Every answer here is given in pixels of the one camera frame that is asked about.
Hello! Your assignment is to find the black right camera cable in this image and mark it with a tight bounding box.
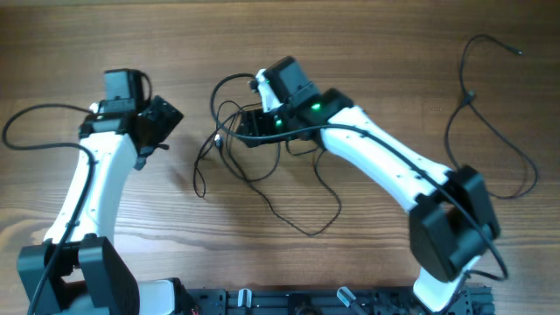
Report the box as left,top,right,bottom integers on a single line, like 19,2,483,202
208,72,510,282

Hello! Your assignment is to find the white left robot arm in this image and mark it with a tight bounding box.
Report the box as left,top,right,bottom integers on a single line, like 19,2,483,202
17,69,193,314

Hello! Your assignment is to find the black cable bundle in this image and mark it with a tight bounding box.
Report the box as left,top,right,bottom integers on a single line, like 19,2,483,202
192,99,343,238

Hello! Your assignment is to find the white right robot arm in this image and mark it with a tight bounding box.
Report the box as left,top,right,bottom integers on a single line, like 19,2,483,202
236,56,501,312

